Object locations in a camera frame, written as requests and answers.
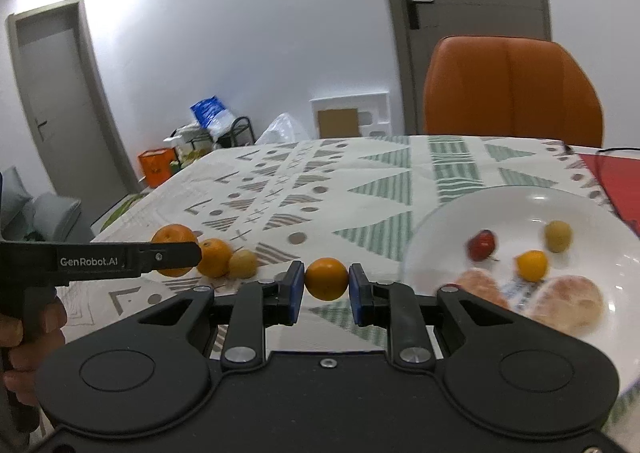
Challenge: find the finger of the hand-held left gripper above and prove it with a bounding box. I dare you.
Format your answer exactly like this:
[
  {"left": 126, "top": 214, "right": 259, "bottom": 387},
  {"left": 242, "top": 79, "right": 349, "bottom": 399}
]
[{"left": 141, "top": 242, "right": 202, "bottom": 277}]

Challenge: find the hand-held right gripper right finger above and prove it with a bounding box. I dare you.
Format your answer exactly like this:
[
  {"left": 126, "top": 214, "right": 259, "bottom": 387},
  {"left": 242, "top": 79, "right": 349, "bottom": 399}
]
[{"left": 348, "top": 263, "right": 506, "bottom": 368}]

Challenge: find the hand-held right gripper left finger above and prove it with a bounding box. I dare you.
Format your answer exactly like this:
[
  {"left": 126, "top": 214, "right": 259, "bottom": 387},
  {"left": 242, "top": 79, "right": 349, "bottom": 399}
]
[{"left": 136, "top": 260, "right": 306, "bottom": 368}]

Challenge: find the large orange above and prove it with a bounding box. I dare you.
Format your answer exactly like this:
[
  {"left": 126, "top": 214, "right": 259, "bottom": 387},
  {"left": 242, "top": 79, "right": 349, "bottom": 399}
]
[
  {"left": 197, "top": 238, "right": 234, "bottom": 279},
  {"left": 151, "top": 224, "right": 201, "bottom": 277}
]

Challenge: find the small orange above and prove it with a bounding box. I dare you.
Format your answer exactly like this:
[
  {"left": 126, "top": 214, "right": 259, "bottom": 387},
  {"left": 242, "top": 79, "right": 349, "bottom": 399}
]
[
  {"left": 305, "top": 257, "right": 349, "bottom": 301},
  {"left": 515, "top": 250, "right": 549, "bottom": 282}
]

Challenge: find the peeled pomelo piece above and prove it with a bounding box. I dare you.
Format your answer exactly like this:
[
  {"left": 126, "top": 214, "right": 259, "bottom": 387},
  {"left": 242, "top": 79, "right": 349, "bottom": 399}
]
[
  {"left": 530, "top": 275, "right": 603, "bottom": 334},
  {"left": 452, "top": 268, "right": 511, "bottom": 311}
]

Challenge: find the red plum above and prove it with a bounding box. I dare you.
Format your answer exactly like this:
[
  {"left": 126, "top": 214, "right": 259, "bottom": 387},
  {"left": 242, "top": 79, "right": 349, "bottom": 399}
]
[{"left": 467, "top": 229, "right": 499, "bottom": 262}]

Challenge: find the yellow-green plum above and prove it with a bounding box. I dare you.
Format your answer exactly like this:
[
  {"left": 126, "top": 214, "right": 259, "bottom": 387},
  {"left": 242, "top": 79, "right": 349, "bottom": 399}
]
[
  {"left": 229, "top": 249, "right": 259, "bottom": 279},
  {"left": 544, "top": 220, "right": 572, "bottom": 252}
]

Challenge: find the white ceramic plate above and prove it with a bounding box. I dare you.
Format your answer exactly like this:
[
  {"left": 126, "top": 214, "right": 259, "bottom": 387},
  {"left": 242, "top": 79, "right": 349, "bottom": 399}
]
[{"left": 402, "top": 186, "right": 640, "bottom": 369}]

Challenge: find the person's left hand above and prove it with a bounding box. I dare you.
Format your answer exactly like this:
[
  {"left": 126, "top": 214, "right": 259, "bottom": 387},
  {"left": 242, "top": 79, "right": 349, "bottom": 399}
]
[{"left": 0, "top": 295, "right": 68, "bottom": 406}]

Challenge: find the grey sofa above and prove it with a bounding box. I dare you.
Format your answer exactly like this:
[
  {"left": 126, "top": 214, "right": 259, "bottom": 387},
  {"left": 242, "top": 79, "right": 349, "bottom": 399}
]
[{"left": 0, "top": 166, "right": 93, "bottom": 241}]

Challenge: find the green floor mat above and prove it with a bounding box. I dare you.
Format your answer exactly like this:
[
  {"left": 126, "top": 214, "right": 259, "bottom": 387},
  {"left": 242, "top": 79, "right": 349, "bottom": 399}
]
[{"left": 105, "top": 193, "right": 146, "bottom": 229}]

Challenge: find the orange box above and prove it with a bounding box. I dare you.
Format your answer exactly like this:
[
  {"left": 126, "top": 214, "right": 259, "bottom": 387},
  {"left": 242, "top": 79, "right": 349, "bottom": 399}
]
[{"left": 138, "top": 149, "right": 177, "bottom": 189}]

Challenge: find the green patterned tablecloth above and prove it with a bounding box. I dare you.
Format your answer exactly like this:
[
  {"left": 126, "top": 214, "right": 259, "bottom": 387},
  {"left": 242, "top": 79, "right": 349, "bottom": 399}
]
[{"left": 65, "top": 136, "right": 616, "bottom": 359}]

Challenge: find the black metal rack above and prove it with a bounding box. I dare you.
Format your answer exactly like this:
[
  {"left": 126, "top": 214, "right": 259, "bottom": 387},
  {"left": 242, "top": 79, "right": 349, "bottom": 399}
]
[{"left": 215, "top": 117, "right": 257, "bottom": 150}]

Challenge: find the blue plastic bag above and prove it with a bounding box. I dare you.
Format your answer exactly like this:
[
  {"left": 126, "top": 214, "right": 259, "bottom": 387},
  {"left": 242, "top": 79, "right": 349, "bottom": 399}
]
[{"left": 190, "top": 96, "right": 235, "bottom": 141}]

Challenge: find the white plastic bag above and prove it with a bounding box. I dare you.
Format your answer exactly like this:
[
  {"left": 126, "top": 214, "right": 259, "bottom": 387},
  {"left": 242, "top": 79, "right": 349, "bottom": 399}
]
[{"left": 255, "top": 113, "right": 311, "bottom": 144}]

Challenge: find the brown cardboard sheet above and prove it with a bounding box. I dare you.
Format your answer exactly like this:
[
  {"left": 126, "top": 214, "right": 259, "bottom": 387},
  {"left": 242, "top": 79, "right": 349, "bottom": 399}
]
[{"left": 318, "top": 108, "right": 360, "bottom": 139}]

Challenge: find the grey side door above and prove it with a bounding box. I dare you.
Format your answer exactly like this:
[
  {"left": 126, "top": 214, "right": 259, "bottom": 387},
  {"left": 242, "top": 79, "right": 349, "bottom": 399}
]
[{"left": 6, "top": 0, "right": 141, "bottom": 196}]

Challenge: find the white foam packaging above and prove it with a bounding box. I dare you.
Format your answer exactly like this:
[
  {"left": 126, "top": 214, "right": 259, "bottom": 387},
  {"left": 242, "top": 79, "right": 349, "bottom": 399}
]
[{"left": 310, "top": 92, "right": 391, "bottom": 140}]

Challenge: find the orange leather chair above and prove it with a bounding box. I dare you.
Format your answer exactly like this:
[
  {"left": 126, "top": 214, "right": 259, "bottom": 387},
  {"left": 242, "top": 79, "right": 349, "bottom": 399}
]
[{"left": 422, "top": 36, "right": 605, "bottom": 149}]

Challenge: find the orange cartoon table mat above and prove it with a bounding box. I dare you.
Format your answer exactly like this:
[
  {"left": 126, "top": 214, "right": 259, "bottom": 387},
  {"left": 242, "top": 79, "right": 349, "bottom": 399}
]
[{"left": 577, "top": 153, "right": 640, "bottom": 234}]

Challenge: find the black door handle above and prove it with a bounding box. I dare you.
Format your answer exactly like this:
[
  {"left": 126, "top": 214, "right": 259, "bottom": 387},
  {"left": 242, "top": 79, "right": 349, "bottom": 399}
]
[{"left": 406, "top": 0, "right": 435, "bottom": 30}]

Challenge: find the black cable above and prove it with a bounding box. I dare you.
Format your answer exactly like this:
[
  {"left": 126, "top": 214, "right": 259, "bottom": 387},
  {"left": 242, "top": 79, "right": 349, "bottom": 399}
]
[{"left": 562, "top": 144, "right": 640, "bottom": 155}]

